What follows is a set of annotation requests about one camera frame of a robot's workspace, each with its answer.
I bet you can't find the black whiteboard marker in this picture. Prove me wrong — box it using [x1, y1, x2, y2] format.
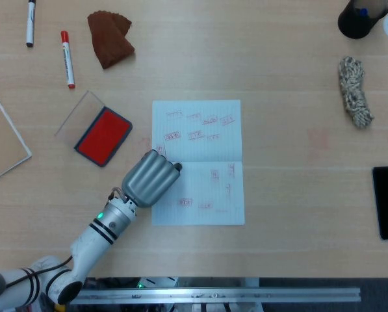
[25, 0, 38, 48]

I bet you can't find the red whiteboard marker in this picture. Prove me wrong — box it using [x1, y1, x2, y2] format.
[60, 31, 77, 90]

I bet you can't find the clear acrylic board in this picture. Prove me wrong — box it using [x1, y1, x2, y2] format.
[0, 84, 33, 188]

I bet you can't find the light blue stamped paper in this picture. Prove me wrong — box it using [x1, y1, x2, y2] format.
[151, 99, 246, 227]

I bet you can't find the aluminium rail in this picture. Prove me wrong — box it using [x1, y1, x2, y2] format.
[73, 286, 362, 306]

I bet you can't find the red ink pad clear lid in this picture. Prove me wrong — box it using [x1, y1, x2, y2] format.
[54, 90, 134, 168]

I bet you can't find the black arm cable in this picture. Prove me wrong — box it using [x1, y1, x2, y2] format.
[5, 255, 75, 287]

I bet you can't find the brown folded cloth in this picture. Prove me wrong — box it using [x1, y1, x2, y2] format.
[86, 10, 136, 70]

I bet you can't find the braided rope bundle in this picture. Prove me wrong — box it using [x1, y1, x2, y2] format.
[338, 56, 376, 130]

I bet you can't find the black mesh pen holder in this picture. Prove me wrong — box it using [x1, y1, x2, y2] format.
[337, 0, 388, 40]

